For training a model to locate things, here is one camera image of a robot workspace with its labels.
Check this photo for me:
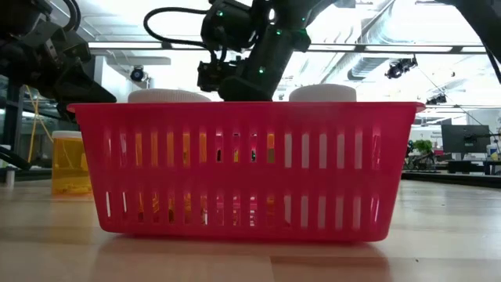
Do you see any yellow extension cable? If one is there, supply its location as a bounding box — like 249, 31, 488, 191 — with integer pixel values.
24, 84, 54, 164

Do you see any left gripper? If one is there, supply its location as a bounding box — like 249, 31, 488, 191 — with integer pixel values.
23, 11, 117, 104

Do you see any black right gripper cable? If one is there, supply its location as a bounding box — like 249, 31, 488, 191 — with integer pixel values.
142, 6, 215, 51

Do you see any red slotted plastic basket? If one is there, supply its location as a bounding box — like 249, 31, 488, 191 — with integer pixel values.
66, 100, 427, 243

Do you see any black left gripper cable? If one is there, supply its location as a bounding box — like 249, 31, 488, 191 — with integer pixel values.
61, 0, 82, 33

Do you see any black computer monitor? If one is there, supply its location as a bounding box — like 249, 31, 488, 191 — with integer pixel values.
441, 124, 492, 155

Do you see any green background plant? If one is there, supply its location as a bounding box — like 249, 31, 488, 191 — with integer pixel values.
413, 139, 434, 157

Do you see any orange pill bottle white cap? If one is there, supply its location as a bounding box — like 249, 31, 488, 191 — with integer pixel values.
128, 89, 212, 226
51, 130, 94, 196

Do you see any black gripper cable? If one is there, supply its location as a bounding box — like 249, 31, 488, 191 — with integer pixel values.
142, 6, 215, 51
61, 0, 82, 33

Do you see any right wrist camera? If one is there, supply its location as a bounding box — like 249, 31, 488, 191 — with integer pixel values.
196, 58, 236, 93

